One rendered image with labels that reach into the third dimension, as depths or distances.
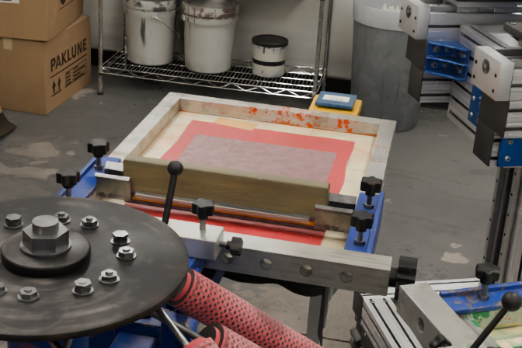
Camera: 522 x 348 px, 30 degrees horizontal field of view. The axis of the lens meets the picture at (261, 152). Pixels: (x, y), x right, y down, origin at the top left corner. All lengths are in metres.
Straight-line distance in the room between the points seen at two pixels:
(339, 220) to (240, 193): 0.20
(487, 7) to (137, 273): 1.88
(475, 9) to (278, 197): 1.05
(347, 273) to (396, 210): 2.65
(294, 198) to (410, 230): 2.31
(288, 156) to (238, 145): 0.13
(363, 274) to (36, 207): 0.66
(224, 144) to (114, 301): 1.35
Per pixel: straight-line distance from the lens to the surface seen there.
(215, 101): 2.47
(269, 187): 1.86
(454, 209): 4.40
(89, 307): 0.96
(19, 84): 5.20
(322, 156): 2.26
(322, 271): 1.63
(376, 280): 1.63
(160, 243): 1.07
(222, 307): 1.18
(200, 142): 2.29
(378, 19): 4.98
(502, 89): 2.23
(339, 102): 2.59
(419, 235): 4.11
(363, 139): 2.39
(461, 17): 2.70
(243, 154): 2.23
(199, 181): 1.89
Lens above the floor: 1.81
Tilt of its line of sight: 22 degrees down
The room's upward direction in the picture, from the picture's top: 4 degrees clockwise
